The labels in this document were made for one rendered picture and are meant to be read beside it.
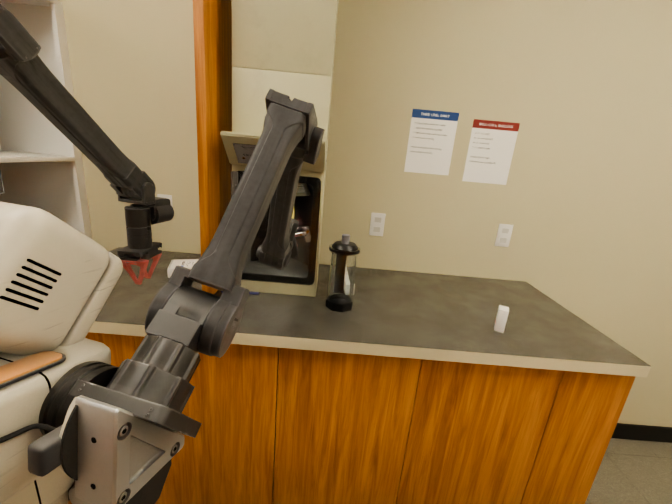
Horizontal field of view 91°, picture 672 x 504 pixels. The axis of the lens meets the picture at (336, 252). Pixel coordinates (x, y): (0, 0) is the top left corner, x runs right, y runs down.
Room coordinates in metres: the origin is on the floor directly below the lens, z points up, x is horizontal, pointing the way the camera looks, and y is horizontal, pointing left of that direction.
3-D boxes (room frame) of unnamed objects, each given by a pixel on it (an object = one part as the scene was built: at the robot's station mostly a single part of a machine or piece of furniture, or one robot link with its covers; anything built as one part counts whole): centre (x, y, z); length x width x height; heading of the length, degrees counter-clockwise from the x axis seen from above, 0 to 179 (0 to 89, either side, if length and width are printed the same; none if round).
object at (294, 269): (1.15, 0.22, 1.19); 0.30 x 0.01 x 0.40; 90
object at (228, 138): (1.11, 0.22, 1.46); 0.32 x 0.12 x 0.10; 91
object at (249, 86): (1.29, 0.23, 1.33); 0.32 x 0.25 x 0.77; 91
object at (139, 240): (0.83, 0.52, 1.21); 0.10 x 0.07 x 0.07; 1
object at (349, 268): (1.10, -0.03, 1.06); 0.11 x 0.11 x 0.21
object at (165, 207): (0.87, 0.51, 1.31); 0.11 x 0.09 x 0.12; 167
